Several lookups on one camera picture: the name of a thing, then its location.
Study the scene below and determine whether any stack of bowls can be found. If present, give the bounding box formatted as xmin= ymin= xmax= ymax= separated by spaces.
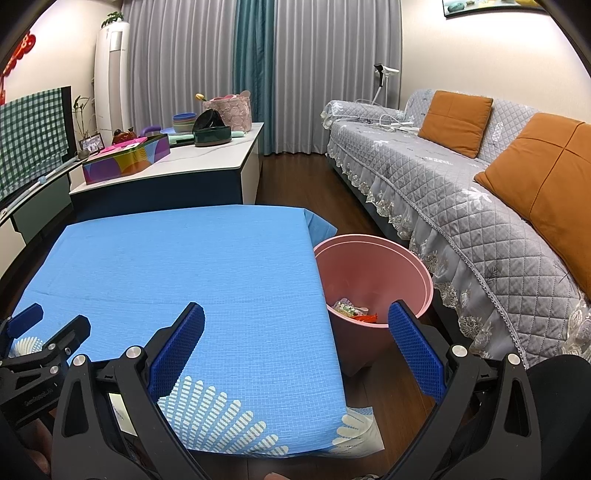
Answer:
xmin=172 ymin=112 xmax=204 ymax=134

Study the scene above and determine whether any mint green cloth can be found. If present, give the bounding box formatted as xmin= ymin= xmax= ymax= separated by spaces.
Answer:
xmin=164 ymin=130 xmax=245 ymax=140

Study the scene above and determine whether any white top coffee table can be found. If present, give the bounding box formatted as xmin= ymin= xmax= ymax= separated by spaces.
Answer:
xmin=69 ymin=122 xmax=266 ymax=222

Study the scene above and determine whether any pink bin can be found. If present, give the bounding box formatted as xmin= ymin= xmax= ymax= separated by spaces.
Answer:
xmin=313 ymin=234 xmax=435 ymax=377

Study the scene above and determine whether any white power strip cable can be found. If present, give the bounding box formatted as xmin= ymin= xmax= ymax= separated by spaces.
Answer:
xmin=355 ymin=99 xmax=421 ymax=132

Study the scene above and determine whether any green snack wrapper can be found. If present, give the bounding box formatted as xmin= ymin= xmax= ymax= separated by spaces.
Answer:
xmin=333 ymin=300 xmax=368 ymax=318

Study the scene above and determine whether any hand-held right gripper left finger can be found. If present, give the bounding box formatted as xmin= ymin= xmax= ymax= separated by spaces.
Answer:
xmin=50 ymin=301 xmax=206 ymax=480

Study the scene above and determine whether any orange cushion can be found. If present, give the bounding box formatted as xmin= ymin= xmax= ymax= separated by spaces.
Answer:
xmin=418 ymin=90 xmax=495 ymax=159
xmin=474 ymin=112 xmax=591 ymax=264

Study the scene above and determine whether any wall picture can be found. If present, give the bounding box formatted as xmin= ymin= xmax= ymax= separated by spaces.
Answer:
xmin=441 ymin=0 xmax=546 ymax=19

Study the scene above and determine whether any white stand lamp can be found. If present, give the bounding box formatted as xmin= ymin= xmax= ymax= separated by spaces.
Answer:
xmin=372 ymin=62 xmax=400 ymax=104

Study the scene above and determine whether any black television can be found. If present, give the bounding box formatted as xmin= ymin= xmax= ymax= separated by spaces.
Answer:
xmin=60 ymin=85 xmax=77 ymax=160

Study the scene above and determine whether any white rod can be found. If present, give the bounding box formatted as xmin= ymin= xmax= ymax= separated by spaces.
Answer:
xmin=0 ymin=159 xmax=79 ymax=217

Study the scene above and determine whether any television cabinet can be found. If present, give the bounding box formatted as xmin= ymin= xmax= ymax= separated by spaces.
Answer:
xmin=0 ymin=161 xmax=88 ymax=245

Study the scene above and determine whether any thin potted plant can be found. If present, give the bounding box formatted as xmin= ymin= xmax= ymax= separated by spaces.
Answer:
xmin=73 ymin=95 xmax=95 ymax=139

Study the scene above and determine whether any grey quilted sofa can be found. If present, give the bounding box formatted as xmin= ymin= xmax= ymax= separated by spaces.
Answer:
xmin=321 ymin=89 xmax=591 ymax=365

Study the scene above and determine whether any teal curtain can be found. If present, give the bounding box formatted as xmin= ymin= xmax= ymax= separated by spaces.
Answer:
xmin=235 ymin=0 xmax=278 ymax=155

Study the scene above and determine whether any pink fabric basket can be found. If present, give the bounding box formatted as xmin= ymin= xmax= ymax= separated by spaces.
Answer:
xmin=202 ymin=90 xmax=253 ymax=132

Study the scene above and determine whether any colourful box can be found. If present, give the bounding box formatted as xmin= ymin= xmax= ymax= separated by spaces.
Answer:
xmin=82 ymin=135 xmax=171 ymax=186

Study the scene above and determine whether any red hanging decoration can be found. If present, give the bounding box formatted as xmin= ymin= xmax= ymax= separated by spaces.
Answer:
xmin=0 ymin=30 xmax=37 ymax=104

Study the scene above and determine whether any white tower air conditioner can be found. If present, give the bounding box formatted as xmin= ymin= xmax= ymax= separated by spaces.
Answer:
xmin=95 ymin=23 xmax=130 ymax=134

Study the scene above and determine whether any blue tablecloth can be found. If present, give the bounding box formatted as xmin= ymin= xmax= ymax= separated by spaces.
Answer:
xmin=9 ymin=205 xmax=384 ymax=457

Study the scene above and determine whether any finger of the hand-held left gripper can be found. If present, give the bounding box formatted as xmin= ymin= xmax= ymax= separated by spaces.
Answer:
xmin=9 ymin=315 xmax=92 ymax=370
xmin=0 ymin=302 xmax=45 ymax=357

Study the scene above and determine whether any grey curtain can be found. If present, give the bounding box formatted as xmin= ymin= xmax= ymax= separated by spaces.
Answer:
xmin=121 ymin=0 xmax=241 ymax=121
xmin=272 ymin=0 xmax=402 ymax=155

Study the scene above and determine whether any dark green round tin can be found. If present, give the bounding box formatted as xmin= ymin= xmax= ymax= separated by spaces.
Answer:
xmin=193 ymin=126 xmax=233 ymax=147

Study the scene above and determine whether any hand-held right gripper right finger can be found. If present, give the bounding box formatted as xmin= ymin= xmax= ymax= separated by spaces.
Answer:
xmin=387 ymin=299 xmax=543 ymax=480

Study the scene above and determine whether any green checked cloth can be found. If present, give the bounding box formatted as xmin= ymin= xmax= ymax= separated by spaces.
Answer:
xmin=0 ymin=88 xmax=65 ymax=199

